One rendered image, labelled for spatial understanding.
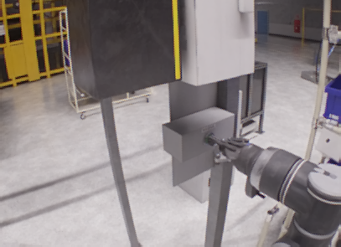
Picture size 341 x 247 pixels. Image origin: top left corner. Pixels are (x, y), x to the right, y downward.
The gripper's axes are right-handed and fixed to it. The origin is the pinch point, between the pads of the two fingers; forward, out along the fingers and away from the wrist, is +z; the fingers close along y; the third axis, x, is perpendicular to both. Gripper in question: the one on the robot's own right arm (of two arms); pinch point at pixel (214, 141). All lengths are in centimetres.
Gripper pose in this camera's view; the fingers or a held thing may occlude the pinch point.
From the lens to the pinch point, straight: 66.9
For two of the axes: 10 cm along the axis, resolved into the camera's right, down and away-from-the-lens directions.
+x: 0.4, 9.3, 3.7
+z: -5.8, -2.8, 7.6
